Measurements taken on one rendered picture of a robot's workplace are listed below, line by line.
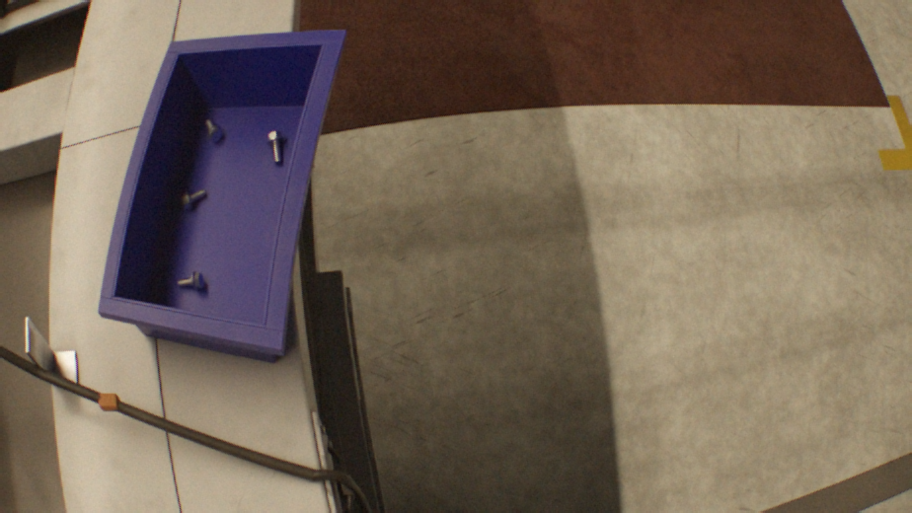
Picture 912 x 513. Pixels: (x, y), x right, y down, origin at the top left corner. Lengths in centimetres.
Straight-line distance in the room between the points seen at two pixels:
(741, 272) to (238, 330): 118
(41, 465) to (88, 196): 25
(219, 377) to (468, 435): 89
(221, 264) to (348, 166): 101
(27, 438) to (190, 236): 28
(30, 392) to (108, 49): 34
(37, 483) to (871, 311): 146
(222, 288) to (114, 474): 19
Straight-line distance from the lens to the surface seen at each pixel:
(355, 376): 121
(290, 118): 85
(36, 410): 90
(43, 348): 79
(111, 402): 75
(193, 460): 76
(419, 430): 163
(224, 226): 82
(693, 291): 174
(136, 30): 97
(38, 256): 95
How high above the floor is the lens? 155
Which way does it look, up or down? 64 degrees down
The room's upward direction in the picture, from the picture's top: straight up
